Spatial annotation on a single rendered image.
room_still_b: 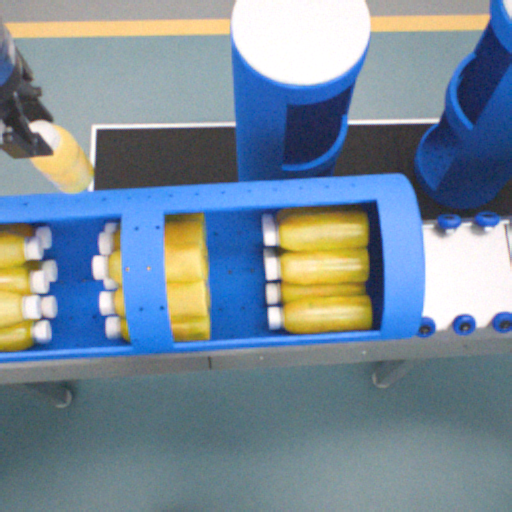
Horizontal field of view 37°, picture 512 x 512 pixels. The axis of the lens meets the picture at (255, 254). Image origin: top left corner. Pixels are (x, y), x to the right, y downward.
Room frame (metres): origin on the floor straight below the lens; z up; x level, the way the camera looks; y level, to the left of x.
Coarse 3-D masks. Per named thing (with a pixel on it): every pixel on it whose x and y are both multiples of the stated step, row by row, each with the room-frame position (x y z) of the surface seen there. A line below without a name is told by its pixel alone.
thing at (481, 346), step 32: (448, 256) 0.43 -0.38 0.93; (480, 256) 0.43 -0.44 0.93; (448, 288) 0.37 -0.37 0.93; (480, 288) 0.37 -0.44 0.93; (448, 320) 0.31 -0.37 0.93; (480, 320) 0.31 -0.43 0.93; (288, 352) 0.25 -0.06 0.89; (320, 352) 0.25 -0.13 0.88; (352, 352) 0.25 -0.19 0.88; (384, 352) 0.25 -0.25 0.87; (416, 352) 0.25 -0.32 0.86; (448, 352) 0.26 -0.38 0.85; (480, 352) 0.26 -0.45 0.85
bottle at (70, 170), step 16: (64, 128) 0.47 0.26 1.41; (64, 144) 0.44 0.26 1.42; (32, 160) 0.42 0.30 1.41; (48, 160) 0.42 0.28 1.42; (64, 160) 0.42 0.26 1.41; (80, 160) 0.44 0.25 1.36; (48, 176) 0.42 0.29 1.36; (64, 176) 0.42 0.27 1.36; (80, 176) 0.43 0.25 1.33; (64, 192) 0.42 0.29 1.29; (80, 192) 0.43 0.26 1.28
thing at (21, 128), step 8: (16, 96) 0.41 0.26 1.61; (16, 104) 0.40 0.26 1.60; (16, 112) 0.40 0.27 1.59; (8, 120) 0.40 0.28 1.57; (16, 120) 0.40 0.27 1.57; (24, 120) 0.41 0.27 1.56; (16, 128) 0.40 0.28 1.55; (24, 128) 0.40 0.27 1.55; (24, 136) 0.40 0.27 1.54; (32, 136) 0.40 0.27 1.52; (32, 144) 0.39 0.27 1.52
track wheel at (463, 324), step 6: (456, 318) 0.30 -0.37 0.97; (462, 318) 0.30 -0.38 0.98; (468, 318) 0.30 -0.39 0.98; (474, 318) 0.30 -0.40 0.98; (456, 324) 0.29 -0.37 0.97; (462, 324) 0.29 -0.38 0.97; (468, 324) 0.29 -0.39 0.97; (474, 324) 0.29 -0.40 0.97; (456, 330) 0.28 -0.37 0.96; (462, 330) 0.28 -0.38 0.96; (468, 330) 0.28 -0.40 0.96; (474, 330) 0.28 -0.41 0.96
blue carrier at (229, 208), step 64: (128, 192) 0.47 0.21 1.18; (192, 192) 0.46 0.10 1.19; (256, 192) 0.46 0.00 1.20; (320, 192) 0.45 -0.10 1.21; (384, 192) 0.45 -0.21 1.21; (64, 256) 0.42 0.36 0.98; (128, 256) 0.34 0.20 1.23; (256, 256) 0.42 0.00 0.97; (384, 256) 0.34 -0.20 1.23; (64, 320) 0.30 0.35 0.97; (128, 320) 0.25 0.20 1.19; (256, 320) 0.29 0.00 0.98; (384, 320) 0.26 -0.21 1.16
